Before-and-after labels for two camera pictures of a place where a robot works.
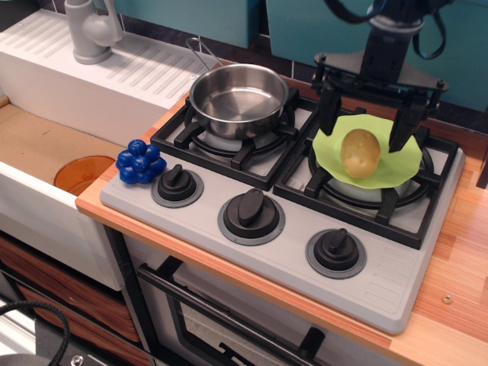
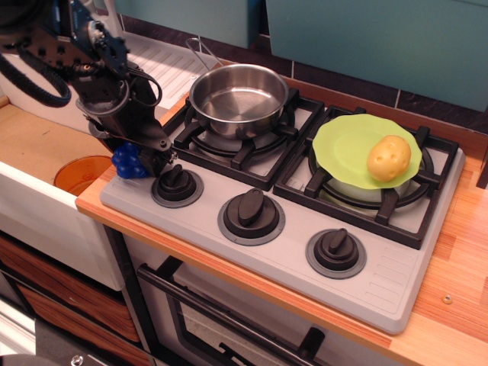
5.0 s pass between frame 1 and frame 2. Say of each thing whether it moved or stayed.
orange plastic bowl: stayed
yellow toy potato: moved
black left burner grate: stayed
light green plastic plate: stayed
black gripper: moved
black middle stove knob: stayed
